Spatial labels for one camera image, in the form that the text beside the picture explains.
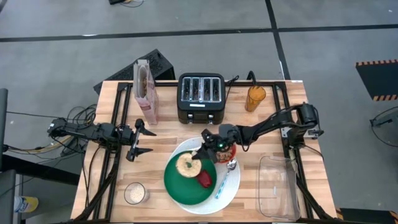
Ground black four-slot toaster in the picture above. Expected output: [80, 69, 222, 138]
[176, 72, 227, 125]

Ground black toaster power cable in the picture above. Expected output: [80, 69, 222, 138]
[224, 74, 240, 104]

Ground amber drinking glass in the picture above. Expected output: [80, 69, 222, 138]
[244, 85, 267, 113]

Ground green plate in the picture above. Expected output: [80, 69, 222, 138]
[163, 150, 218, 206]

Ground clear plastic container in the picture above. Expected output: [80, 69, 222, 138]
[255, 154, 302, 221]

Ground cereal pieces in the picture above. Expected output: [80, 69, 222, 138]
[217, 149, 233, 162]

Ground pink cereal box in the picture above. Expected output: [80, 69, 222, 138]
[132, 58, 160, 126]

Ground black hazard-striped floor mat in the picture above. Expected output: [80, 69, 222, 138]
[355, 58, 398, 102]

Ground red strawberry toy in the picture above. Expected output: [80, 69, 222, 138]
[196, 169, 213, 189]

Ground white woven round placemat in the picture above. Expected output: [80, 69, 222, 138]
[167, 136, 241, 215]

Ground clear glass with grains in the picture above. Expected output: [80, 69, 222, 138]
[123, 182, 150, 205]

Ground black cable bundle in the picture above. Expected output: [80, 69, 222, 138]
[60, 104, 98, 157]

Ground orange bowl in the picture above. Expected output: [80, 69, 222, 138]
[216, 143, 238, 164]

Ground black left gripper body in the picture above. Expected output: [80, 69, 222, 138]
[116, 118, 145, 162]

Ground spoon with blue handle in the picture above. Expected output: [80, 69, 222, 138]
[214, 158, 238, 200]

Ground bagel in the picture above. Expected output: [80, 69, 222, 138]
[175, 151, 203, 179]

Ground yellow and white item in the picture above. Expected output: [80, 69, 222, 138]
[14, 195, 40, 214]

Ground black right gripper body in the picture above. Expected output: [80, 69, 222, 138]
[200, 123, 241, 157]

